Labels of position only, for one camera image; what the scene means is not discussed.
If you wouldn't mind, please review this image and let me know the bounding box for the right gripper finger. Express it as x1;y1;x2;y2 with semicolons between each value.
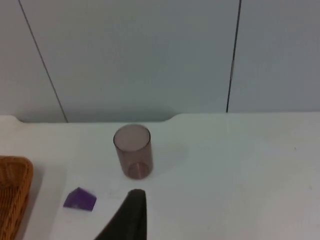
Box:
94;189;148;240

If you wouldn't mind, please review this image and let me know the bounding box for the purple triangular block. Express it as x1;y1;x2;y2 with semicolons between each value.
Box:
62;186;98;212

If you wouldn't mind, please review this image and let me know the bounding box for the brown wicker basket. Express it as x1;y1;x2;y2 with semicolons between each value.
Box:
0;155;34;240

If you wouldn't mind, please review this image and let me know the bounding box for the clear cup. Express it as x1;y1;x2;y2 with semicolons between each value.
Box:
113;123;154;180

